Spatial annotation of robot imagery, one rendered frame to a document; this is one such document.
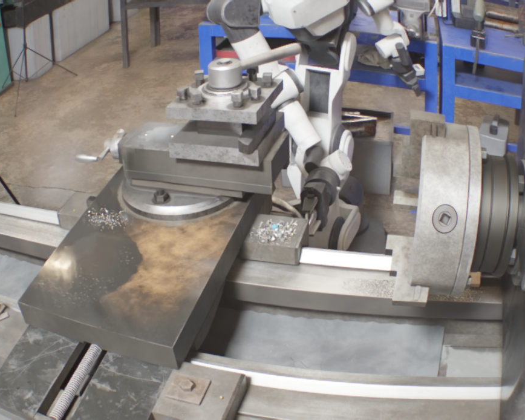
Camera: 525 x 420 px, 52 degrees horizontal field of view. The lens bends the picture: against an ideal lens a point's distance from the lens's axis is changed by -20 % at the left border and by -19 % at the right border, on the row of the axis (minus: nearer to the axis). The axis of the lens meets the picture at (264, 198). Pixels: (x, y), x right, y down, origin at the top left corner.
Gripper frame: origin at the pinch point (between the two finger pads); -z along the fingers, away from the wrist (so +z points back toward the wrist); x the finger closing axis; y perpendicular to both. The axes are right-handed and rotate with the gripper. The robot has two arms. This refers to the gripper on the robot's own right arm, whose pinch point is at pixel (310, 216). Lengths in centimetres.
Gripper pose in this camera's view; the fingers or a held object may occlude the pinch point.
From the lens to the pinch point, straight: 158.0
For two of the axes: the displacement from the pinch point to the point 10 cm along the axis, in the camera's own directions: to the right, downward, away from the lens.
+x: -1.7, -8.6, -4.8
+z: 2.6, -5.1, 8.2
